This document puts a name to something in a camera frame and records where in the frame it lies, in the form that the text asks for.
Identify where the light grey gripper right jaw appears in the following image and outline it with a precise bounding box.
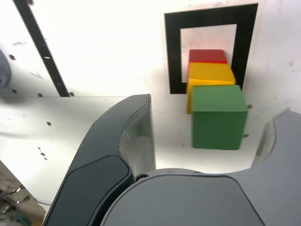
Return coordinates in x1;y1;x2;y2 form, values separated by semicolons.
101;110;301;226

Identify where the black tape square outline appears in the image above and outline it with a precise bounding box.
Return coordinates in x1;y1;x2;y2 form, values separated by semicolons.
164;2;259;95

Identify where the red cube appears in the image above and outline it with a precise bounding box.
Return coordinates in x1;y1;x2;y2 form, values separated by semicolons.
188;48;228;65

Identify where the green cube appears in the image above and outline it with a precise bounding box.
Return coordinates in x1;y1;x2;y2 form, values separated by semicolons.
191;84;249;151

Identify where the black tape strip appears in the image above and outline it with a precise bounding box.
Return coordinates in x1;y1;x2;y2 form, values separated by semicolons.
13;0;71;97

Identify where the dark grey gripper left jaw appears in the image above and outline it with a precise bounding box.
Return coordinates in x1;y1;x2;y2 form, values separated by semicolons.
43;93;157;226

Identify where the yellow cube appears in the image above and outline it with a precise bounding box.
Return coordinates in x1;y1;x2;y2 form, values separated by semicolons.
186;62;236;115

